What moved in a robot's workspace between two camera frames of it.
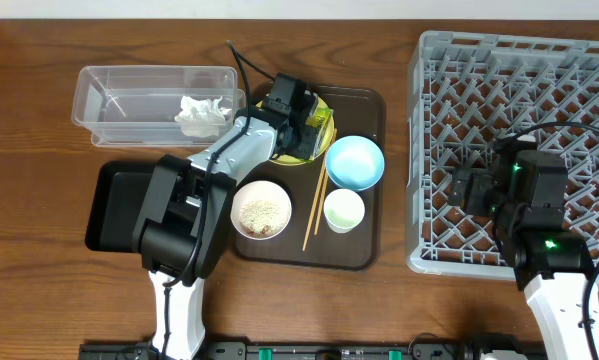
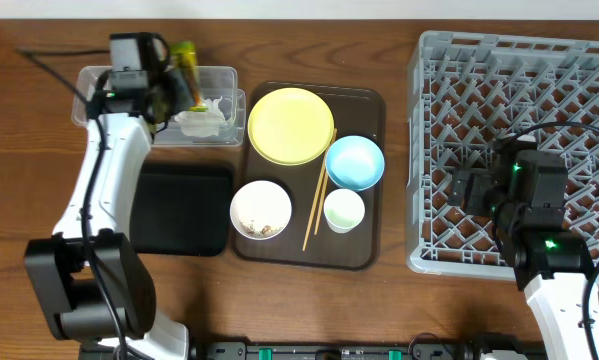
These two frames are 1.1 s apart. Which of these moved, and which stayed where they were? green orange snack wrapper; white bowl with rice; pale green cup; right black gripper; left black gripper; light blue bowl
Moved: left black gripper; green orange snack wrapper
Stayed: light blue bowl; right black gripper; pale green cup; white bowl with rice
